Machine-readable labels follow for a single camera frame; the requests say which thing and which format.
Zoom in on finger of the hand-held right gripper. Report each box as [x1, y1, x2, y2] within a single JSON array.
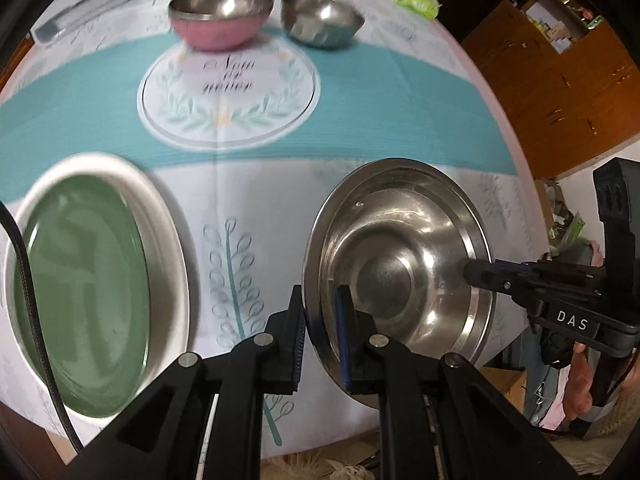
[[462, 257, 551, 313], [521, 260, 608, 282]]

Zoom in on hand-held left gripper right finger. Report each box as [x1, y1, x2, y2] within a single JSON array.
[[335, 285, 583, 480]]

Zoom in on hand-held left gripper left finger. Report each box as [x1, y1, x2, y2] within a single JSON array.
[[60, 285, 307, 480]]

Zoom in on large steel bowl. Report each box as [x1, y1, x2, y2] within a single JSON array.
[[302, 157, 497, 408]]

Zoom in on large white plate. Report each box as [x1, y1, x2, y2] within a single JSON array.
[[2, 154, 191, 423]]

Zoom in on green plate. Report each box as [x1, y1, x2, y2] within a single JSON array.
[[14, 175, 151, 418]]

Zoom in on person's right hand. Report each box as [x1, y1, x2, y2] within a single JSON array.
[[569, 341, 640, 408]]

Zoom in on cardboard box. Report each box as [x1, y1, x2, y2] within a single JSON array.
[[482, 367, 528, 413]]

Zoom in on wooden shelf cabinet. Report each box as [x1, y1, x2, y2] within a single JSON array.
[[430, 0, 640, 181]]

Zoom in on small steel bowl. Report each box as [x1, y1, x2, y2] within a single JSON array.
[[280, 0, 365, 50]]

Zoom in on pink steel bowl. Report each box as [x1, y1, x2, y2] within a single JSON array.
[[167, 0, 276, 52]]

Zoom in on black cable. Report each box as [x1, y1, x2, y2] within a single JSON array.
[[0, 200, 83, 453]]

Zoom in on white storage box with handle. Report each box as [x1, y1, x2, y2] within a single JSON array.
[[30, 0, 143, 43]]

